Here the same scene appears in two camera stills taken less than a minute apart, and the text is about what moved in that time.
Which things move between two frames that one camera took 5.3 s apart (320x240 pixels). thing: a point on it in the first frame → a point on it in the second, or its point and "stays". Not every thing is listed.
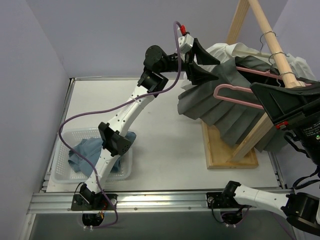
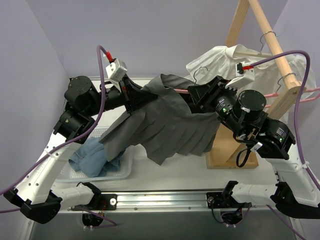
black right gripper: x=296 y=118 → x=208 y=92
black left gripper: x=188 y=59 → x=128 y=95
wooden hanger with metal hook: x=254 y=53 stays
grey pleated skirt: x=227 y=101 → x=166 y=124
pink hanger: x=268 y=72 → x=186 y=91
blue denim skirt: x=90 y=149 stays
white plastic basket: x=62 y=172 stays
